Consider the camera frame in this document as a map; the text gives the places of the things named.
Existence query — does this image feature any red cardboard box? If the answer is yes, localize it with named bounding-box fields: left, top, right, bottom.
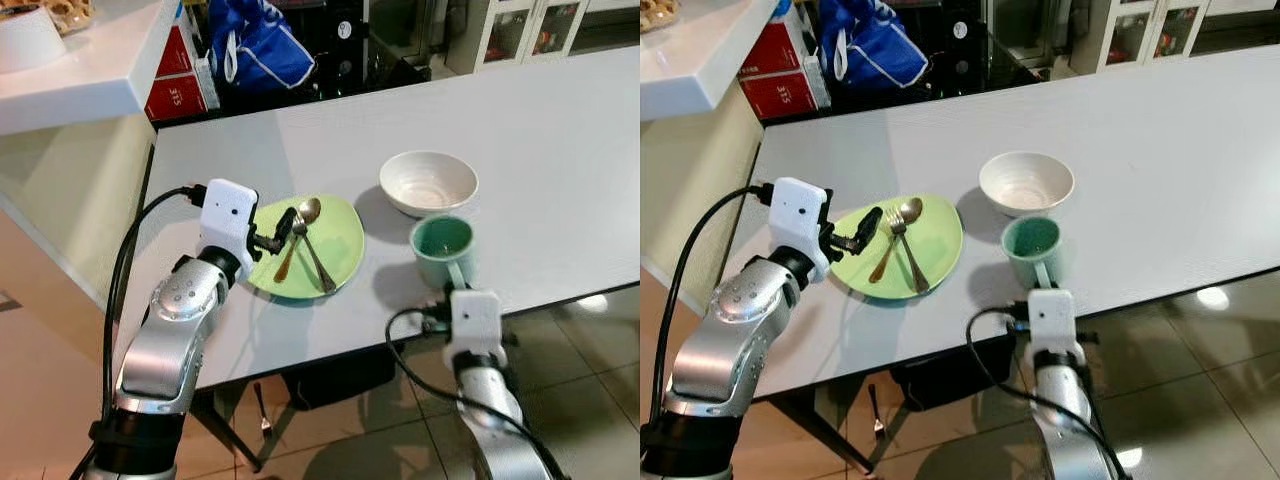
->
left=738, top=5, right=831, bottom=121
left=145, top=5, right=216, bottom=123

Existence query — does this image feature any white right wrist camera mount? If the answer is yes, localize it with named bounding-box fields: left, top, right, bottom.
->
left=447, top=290, right=501, bottom=351
left=1025, top=290, right=1078, bottom=353

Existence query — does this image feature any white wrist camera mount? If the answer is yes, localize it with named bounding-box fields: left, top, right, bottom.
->
left=1025, top=290, right=1078, bottom=353
left=447, top=290, right=501, bottom=351
left=198, top=179, right=259, bottom=256
left=768, top=177, right=831, bottom=273

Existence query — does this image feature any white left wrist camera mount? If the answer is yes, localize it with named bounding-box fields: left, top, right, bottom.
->
left=768, top=177, right=831, bottom=273
left=198, top=179, right=259, bottom=256

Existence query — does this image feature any silver metal fork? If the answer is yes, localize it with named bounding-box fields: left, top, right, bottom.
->
left=293, top=215, right=338, bottom=294
left=886, top=215, right=931, bottom=294

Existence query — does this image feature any light green plate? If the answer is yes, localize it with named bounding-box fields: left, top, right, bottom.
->
left=830, top=195, right=964, bottom=299
left=245, top=195, right=366, bottom=299

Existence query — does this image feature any pale green mug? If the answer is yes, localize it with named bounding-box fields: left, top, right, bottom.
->
left=409, top=214, right=479, bottom=291
left=1002, top=215, right=1066, bottom=291

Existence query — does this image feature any white glass door cabinet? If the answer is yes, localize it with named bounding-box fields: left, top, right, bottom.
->
left=1070, top=0, right=1280, bottom=76
left=447, top=0, right=641, bottom=76

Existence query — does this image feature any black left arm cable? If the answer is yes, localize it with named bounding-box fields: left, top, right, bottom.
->
left=650, top=185, right=776, bottom=421
left=100, top=185, right=206, bottom=421

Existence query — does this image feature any snack basket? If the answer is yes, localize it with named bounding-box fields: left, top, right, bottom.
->
left=640, top=0, right=683, bottom=31
left=40, top=0, right=96, bottom=36

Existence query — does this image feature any bronze metal spoon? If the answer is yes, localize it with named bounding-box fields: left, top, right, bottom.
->
left=868, top=197, right=924, bottom=284
left=273, top=197, right=322, bottom=284

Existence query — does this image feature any blue fabric bag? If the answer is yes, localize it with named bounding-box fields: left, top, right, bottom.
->
left=818, top=0, right=931, bottom=93
left=207, top=0, right=317, bottom=96

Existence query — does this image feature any white ceramic bowl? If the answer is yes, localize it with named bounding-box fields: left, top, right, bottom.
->
left=379, top=151, right=479, bottom=219
left=979, top=151, right=1076, bottom=217

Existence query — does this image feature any black table leg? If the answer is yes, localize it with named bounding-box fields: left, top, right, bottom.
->
left=185, top=385, right=263, bottom=473
left=770, top=385, right=871, bottom=471

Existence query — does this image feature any white raised counter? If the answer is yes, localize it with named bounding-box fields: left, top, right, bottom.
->
left=640, top=0, right=801, bottom=291
left=0, top=0, right=183, bottom=306

